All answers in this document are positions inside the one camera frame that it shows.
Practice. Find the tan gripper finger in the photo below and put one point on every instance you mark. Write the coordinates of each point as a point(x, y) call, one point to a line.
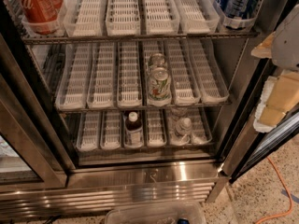
point(264, 49)
point(279, 96)

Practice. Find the dark bottle with white cap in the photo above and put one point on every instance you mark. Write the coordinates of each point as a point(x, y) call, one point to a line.
point(134, 130)

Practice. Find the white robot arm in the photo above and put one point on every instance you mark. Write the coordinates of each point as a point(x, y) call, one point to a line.
point(285, 48)

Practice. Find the fridge door right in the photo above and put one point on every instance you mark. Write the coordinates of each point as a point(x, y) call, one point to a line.
point(250, 147)

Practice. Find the clear water bottle front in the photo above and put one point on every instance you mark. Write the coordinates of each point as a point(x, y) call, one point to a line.
point(182, 132)

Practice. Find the clear water bottle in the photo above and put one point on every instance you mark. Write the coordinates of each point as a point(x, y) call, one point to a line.
point(178, 113)
point(182, 132)

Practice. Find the clear water bottle rear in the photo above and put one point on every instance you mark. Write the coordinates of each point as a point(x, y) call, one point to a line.
point(178, 113)

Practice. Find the blue bottle cap in bin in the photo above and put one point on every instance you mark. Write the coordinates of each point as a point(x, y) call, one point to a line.
point(183, 221)

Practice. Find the stainless steel fridge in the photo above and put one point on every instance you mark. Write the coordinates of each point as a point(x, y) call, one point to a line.
point(43, 174)

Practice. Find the blue silver can middle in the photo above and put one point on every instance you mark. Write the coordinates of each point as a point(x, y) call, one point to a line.
point(236, 9)

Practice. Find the white tray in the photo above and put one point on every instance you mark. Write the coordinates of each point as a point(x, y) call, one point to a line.
point(208, 74)
point(161, 17)
point(74, 84)
point(88, 132)
point(185, 89)
point(197, 16)
point(101, 88)
point(123, 17)
point(156, 136)
point(85, 17)
point(129, 79)
point(111, 127)

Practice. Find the silver soda can rear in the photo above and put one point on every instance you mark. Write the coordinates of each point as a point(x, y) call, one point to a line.
point(156, 60)

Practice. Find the green white soda can front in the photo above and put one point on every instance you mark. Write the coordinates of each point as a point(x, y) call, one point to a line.
point(159, 87)

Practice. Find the clear plastic bin on floor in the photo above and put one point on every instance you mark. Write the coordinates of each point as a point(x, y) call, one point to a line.
point(157, 213)

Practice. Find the red cola can front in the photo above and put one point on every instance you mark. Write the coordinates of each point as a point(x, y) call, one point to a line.
point(41, 15)

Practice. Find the middle wire shelf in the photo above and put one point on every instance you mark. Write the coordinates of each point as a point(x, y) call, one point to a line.
point(141, 107)

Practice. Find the wire shelf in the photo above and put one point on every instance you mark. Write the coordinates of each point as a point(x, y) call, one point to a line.
point(141, 107)
point(43, 40)

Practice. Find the top wire shelf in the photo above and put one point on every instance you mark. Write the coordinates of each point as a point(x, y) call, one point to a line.
point(43, 40)

